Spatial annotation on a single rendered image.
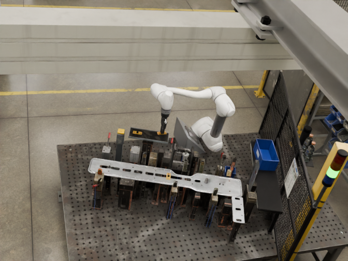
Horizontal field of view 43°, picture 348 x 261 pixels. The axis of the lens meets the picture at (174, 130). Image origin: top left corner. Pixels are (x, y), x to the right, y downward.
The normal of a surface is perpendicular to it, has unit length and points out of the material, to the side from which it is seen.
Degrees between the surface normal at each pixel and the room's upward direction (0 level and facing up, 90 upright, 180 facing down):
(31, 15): 0
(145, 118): 0
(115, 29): 90
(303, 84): 90
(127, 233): 0
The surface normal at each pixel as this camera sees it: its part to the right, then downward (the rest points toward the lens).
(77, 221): 0.15, -0.77
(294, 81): -0.95, 0.06
